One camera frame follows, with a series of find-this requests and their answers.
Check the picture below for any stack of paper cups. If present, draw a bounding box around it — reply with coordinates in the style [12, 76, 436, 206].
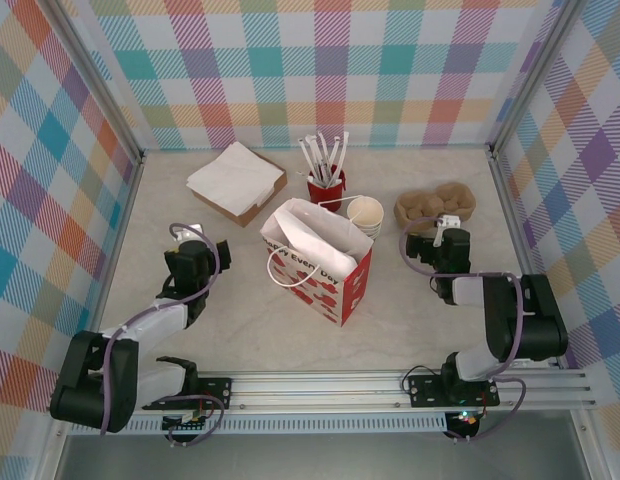
[346, 195, 385, 229]

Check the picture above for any white red paper bag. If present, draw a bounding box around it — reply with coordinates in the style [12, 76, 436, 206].
[259, 194, 375, 329]

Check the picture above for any brown pulp cup carrier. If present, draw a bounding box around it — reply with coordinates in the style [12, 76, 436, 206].
[393, 187, 479, 229]
[395, 183, 479, 226]

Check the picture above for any brown cardboard napkin box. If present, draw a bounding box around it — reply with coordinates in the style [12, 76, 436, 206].
[188, 172, 289, 229]

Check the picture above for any white paper napkin stack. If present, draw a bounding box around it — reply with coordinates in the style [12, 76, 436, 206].
[185, 142, 286, 209]

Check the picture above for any red straw holder cup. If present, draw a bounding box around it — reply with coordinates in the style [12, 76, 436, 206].
[306, 168, 347, 204]

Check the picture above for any grey metal base panel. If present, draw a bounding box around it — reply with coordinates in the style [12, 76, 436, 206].
[54, 432, 591, 480]

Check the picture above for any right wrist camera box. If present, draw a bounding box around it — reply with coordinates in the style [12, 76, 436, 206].
[432, 213, 462, 247]

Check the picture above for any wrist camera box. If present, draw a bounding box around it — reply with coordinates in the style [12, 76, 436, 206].
[432, 213, 462, 247]
[175, 222, 204, 244]

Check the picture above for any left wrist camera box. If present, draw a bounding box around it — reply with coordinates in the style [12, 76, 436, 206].
[175, 222, 204, 244]

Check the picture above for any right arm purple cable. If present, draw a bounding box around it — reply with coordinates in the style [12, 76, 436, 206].
[397, 218, 529, 445]

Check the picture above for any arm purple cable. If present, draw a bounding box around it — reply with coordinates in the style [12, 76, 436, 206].
[397, 218, 529, 445]
[100, 222, 226, 448]

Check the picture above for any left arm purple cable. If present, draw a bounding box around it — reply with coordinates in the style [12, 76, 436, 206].
[100, 222, 226, 448]

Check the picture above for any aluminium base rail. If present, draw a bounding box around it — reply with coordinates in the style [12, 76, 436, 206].
[47, 369, 599, 414]

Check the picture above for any perforated metal cable tray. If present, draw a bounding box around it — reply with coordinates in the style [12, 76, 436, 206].
[69, 417, 449, 435]

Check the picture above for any aluminium frame post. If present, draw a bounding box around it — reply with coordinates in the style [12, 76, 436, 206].
[488, 0, 594, 157]
[48, 0, 144, 164]

